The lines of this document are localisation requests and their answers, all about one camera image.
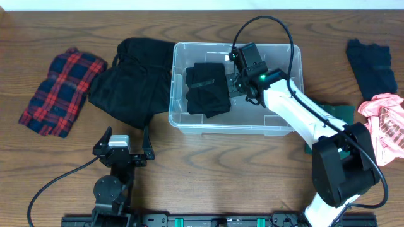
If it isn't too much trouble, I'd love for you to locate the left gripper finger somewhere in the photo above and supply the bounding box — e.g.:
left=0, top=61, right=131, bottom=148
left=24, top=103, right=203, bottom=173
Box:
left=142, top=126, right=153, bottom=154
left=93, top=126, right=112, bottom=151

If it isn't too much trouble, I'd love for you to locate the black taped garment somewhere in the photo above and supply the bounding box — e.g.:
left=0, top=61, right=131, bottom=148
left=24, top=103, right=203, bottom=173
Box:
left=186, top=62, right=231, bottom=118

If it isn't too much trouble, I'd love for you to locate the clear plastic storage bin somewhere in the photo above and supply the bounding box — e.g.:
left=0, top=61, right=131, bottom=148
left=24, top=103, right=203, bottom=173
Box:
left=169, top=42, right=294, bottom=136

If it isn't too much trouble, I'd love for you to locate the green taped garment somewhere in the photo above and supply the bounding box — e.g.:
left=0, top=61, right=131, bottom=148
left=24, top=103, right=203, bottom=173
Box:
left=304, top=100, right=355, bottom=159

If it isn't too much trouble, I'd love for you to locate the pink printed t-shirt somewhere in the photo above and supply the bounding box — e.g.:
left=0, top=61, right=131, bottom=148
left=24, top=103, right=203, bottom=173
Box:
left=358, top=93, right=403, bottom=166

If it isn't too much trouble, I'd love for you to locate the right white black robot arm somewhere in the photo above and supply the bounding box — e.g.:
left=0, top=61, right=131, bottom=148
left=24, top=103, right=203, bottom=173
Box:
left=229, top=43, right=384, bottom=226

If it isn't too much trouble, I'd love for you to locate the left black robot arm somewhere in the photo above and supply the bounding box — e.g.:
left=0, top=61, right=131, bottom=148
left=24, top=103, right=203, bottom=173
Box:
left=91, top=127, right=155, bottom=227

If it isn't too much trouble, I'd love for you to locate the red navy plaid shirt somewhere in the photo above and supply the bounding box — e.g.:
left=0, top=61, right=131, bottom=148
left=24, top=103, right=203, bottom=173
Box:
left=18, top=47, right=107, bottom=138

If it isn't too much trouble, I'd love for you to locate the large black folded garment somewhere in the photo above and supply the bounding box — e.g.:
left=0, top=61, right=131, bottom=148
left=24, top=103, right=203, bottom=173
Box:
left=89, top=38, right=175, bottom=129

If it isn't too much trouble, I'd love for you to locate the dark navy folded garment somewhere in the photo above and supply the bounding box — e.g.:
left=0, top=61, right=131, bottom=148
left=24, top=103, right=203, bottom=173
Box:
left=346, top=39, right=398, bottom=101

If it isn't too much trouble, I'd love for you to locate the left black cable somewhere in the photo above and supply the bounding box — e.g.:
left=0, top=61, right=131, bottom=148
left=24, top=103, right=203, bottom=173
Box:
left=27, top=154, right=101, bottom=227

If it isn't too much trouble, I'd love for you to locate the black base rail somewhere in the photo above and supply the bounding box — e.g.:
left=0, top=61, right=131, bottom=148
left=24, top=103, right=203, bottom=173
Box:
left=61, top=213, right=378, bottom=227

